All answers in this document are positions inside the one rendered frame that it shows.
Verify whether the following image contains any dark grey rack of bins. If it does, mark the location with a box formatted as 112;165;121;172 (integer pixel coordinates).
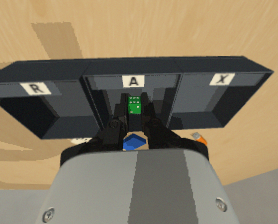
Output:
0;56;274;140

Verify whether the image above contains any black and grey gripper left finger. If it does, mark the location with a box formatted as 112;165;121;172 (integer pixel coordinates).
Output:
60;93;129;167

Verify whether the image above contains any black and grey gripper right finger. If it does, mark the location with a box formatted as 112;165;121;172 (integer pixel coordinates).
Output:
141;93;209;160

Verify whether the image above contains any white domino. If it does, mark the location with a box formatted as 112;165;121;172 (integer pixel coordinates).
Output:
71;138;91;144

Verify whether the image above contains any orange battery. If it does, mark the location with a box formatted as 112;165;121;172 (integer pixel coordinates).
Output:
193;133;207;145

